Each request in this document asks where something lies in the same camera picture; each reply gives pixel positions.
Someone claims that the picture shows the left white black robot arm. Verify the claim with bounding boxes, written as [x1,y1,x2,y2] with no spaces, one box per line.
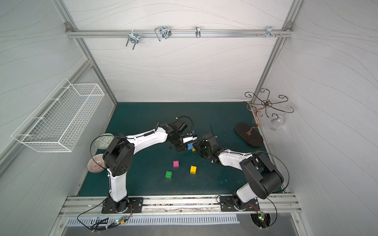
[103,124,197,203]

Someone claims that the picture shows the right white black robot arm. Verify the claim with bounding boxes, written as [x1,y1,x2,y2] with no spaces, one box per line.
[193,137,284,210]

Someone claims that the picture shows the green lego brick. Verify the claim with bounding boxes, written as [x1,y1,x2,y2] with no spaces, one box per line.
[165,171,172,180]

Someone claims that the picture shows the dark oval stand base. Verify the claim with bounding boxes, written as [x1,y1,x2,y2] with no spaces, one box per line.
[235,123,263,147]

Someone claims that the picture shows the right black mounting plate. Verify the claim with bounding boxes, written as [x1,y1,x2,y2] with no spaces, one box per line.
[216,195,260,212]

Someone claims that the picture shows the black mounting plate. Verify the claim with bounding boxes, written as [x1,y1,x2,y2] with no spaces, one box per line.
[216,195,260,212]
[101,197,143,214]

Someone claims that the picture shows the metal scroll cup stand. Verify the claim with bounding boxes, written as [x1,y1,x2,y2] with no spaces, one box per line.
[244,88,294,129]

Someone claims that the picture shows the clear glass cup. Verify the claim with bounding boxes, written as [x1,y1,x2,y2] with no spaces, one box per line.
[269,116,285,131]

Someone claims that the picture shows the grey green round plate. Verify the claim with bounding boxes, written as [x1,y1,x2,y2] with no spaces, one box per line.
[94,133,114,150]

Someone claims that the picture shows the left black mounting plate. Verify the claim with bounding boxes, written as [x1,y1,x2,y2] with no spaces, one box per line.
[101,197,143,214]

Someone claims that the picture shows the pink round plate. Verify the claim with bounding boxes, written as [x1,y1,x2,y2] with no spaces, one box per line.
[87,153,106,174]

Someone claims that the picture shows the horizontal aluminium top bar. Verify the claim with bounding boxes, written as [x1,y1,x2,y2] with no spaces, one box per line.
[66,28,294,39]

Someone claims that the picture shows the metal u-bolt clamp middle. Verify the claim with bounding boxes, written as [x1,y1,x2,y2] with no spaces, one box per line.
[154,26,172,41]

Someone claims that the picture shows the metal u-bolt clamp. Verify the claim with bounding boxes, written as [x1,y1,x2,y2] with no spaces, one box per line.
[126,32,140,50]
[154,26,172,41]

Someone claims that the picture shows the metal u-bolt clamp left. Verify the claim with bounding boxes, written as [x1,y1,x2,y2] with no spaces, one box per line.
[126,32,140,50]

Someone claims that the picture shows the metal hook clamp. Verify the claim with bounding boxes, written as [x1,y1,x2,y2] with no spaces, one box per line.
[195,26,201,38]

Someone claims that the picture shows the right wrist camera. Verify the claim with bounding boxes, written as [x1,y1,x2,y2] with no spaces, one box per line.
[202,133,217,145]

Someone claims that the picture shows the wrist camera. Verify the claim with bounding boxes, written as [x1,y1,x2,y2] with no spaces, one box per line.
[182,135,197,144]
[202,133,217,145]

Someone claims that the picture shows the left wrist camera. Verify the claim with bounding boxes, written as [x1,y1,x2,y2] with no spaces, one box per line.
[182,135,197,144]

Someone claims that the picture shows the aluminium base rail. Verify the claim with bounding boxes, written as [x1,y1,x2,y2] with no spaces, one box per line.
[58,193,302,217]

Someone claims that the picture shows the white slotted cable duct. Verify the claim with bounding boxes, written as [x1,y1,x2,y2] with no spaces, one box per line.
[66,214,240,227]

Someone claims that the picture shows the white wire basket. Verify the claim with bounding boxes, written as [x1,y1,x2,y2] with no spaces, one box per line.
[11,78,104,152]

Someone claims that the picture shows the metal bracket clamp right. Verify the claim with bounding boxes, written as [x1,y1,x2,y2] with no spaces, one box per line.
[256,26,283,38]

